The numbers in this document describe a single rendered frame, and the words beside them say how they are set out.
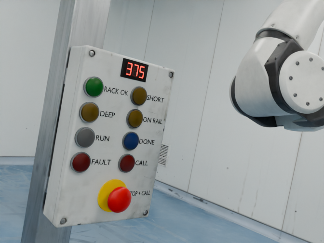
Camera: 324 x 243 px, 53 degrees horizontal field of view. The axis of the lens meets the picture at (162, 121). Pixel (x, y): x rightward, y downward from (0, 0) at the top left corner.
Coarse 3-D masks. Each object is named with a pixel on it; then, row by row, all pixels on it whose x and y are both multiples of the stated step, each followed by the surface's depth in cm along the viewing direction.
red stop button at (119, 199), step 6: (114, 192) 48; (120, 192) 48; (126, 192) 49; (108, 198) 48; (114, 198) 48; (120, 198) 48; (126, 198) 49; (108, 204) 48; (114, 204) 48; (120, 204) 48; (126, 204) 49; (114, 210) 48; (120, 210) 49
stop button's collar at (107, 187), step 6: (114, 180) 50; (120, 180) 51; (102, 186) 49; (108, 186) 50; (114, 186) 50; (120, 186) 51; (102, 192) 49; (108, 192) 50; (102, 198) 49; (102, 204) 49; (108, 210) 50
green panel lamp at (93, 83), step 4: (88, 80) 44; (92, 80) 45; (96, 80) 45; (88, 84) 44; (92, 84) 45; (96, 84) 45; (100, 84) 45; (88, 88) 44; (92, 88) 45; (96, 88) 45; (100, 88) 46; (88, 92) 45; (92, 92) 45; (96, 92) 45; (100, 92) 46
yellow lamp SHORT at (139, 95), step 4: (136, 88) 50; (140, 88) 50; (136, 92) 50; (140, 92) 50; (144, 92) 51; (136, 96) 50; (140, 96) 50; (144, 96) 51; (136, 100) 50; (140, 100) 50; (144, 100) 51
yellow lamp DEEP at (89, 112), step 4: (88, 104) 45; (92, 104) 45; (84, 108) 45; (88, 108) 45; (92, 108) 45; (96, 108) 46; (84, 112) 45; (88, 112) 45; (92, 112) 45; (96, 112) 46; (84, 116) 45; (88, 116) 45; (92, 116) 45; (96, 116) 46; (84, 120) 45; (88, 120) 45; (92, 120) 46
